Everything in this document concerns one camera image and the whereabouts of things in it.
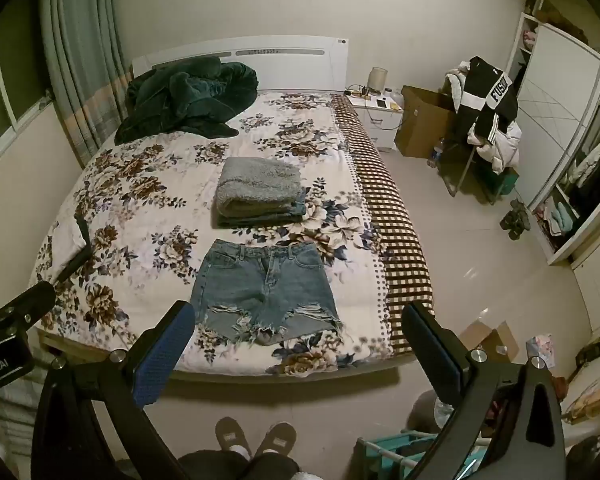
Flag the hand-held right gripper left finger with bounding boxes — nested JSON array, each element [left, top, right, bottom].
[[32, 301, 196, 480]]

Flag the pink floral packet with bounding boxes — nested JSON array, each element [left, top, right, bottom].
[[525, 334, 557, 367]]

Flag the brown checked bedspread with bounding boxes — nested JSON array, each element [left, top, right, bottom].
[[329, 93, 437, 361]]

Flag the white bed headboard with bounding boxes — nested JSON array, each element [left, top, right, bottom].
[[131, 35, 351, 95]]

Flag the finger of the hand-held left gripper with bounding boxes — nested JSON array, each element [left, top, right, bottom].
[[0, 280, 57, 335]]

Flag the small cardboard box on floor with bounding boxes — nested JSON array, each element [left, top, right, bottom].
[[457, 320, 521, 367]]

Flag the dark green blanket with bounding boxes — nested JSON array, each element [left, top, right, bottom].
[[114, 56, 259, 145]]

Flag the folded blue jeans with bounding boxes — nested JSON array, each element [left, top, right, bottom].
[[217, 187, 313, 229]]

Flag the small table lamp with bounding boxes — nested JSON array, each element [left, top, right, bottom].
[[369, 66, 390, 96]]

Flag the black and white jacket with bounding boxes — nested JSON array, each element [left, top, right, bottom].
[[452, 56, 520, 147]]

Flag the bed with floral sheet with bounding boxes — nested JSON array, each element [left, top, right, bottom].
[[30, 89, 398, 377]]

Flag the brown slipper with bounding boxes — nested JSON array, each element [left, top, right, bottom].
[[215, 416, 253, 458]]

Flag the chair piled with jackets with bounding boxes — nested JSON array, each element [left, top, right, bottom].
[[444, 61, 524, 174]]

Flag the grey round stool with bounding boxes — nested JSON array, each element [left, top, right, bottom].
[[410, 390, 456, 432]]

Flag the metal frame chair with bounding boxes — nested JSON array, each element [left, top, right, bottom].
[[439, 125, 521, 206]]

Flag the person's dark trouser legs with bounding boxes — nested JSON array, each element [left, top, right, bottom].
[[177, 450, 301, 480]]

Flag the open cardboard box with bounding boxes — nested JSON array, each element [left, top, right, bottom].
[[394, 85, 459, 161]]

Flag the white cloth with black strap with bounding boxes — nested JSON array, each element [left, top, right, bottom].
[[46, 215, 93, 284]]

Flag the window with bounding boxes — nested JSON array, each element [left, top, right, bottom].
[[0, 10, 56, 166]]

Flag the turquoise rack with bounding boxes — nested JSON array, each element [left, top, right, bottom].
[[355, 429, 481, 480]]

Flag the green striped curtain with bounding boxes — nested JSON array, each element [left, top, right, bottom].
[[38, 0, 133, 171]]

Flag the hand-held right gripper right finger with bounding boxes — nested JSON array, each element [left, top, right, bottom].
[[401, 301, 566, 480]]

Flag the white nightstand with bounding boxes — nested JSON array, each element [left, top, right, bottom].
[[347, 91, 405, 154]]

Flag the person's feet in slippers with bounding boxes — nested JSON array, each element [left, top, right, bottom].
[[254, 422, 297, 458]]

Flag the green storage box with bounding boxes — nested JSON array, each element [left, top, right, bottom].
[[484, 166, 521, 199]]

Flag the white sliding door wardrobe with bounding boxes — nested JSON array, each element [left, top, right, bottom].
[[504, 10, 600, 267]]

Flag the ripped denim shorts pants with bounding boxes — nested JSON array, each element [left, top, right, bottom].
[[190, 239, 343, 347]]

